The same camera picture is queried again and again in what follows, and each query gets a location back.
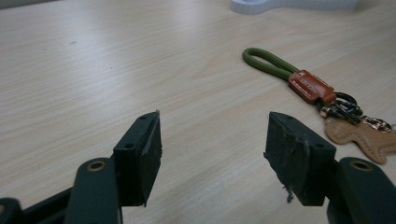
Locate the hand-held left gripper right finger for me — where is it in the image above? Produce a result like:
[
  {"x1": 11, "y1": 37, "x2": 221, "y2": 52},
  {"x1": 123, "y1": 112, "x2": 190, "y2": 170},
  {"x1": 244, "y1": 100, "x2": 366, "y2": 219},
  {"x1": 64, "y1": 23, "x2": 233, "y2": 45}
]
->
[{"x1": 262, "y1": 111, "x2": 338, "y2": 207}]

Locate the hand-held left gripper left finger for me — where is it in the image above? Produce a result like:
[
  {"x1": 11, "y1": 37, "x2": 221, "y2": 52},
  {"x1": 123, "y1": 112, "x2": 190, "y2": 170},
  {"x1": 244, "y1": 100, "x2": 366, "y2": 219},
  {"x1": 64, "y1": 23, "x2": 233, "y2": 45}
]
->
[{"x1": 112, "y1": 109, "x2": 163, "y2": 208}]

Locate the green cord keychain with leather charm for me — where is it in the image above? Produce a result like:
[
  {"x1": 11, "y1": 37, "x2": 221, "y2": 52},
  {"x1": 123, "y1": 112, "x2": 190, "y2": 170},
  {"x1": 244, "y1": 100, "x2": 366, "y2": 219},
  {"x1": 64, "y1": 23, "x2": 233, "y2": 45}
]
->
[{"x1": 241, "y1": 47, "x2": 396, "y2": 165}]

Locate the white plastic holder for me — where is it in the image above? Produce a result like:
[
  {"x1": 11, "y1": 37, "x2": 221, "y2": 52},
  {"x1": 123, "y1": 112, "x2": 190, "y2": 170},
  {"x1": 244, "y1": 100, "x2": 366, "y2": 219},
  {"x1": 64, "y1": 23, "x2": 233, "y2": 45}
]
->
[{"x1": 230, "y1": 0, "x2": 360, "y2": 16}]

